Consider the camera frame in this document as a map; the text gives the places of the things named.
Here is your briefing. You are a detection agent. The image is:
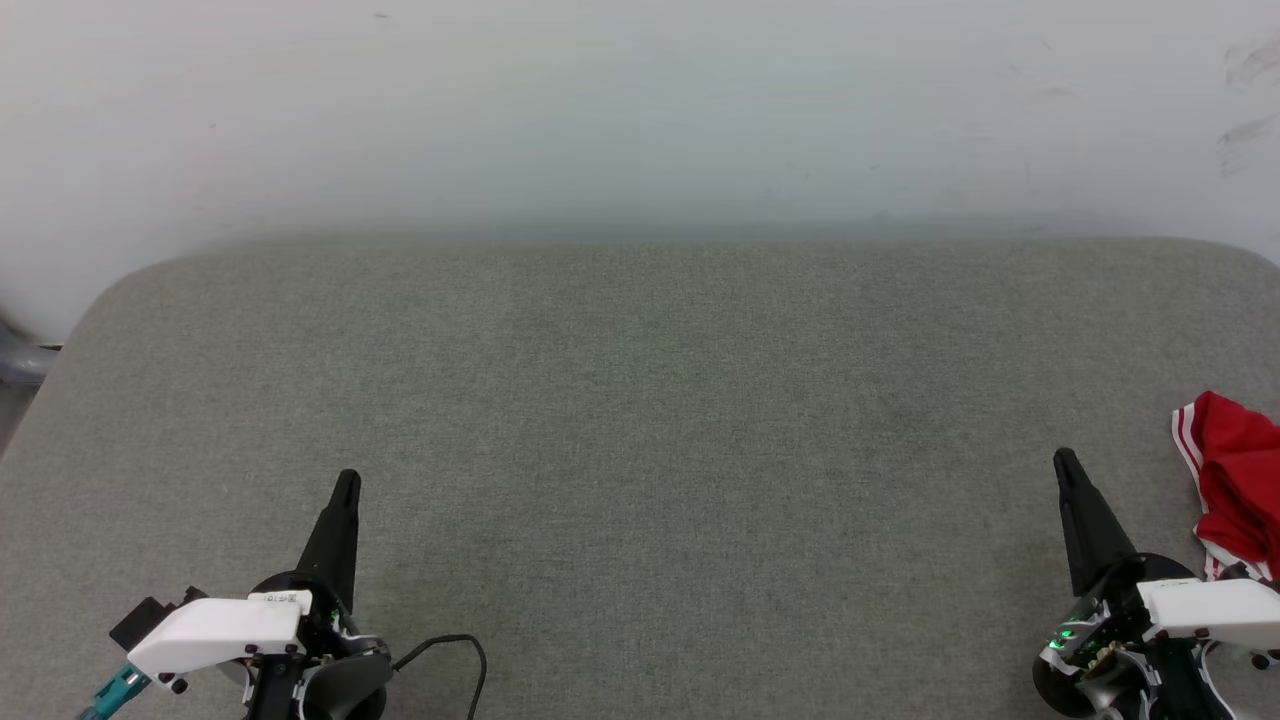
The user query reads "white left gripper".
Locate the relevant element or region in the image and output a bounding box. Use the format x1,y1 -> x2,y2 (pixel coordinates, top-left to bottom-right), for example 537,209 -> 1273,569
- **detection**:
127,469 -> 362,677

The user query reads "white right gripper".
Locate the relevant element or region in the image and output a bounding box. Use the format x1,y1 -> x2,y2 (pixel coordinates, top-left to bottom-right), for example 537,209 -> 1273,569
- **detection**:
1035,447 -> 1280,673

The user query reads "red white-trimmed sports jersey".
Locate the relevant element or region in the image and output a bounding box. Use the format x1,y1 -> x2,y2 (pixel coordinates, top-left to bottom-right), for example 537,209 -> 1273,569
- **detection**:
1172,390 -> 1280,583

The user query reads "teal left camera connector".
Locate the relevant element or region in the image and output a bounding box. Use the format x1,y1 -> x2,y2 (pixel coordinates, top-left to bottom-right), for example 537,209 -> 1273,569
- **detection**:
80,665 -> 151,720

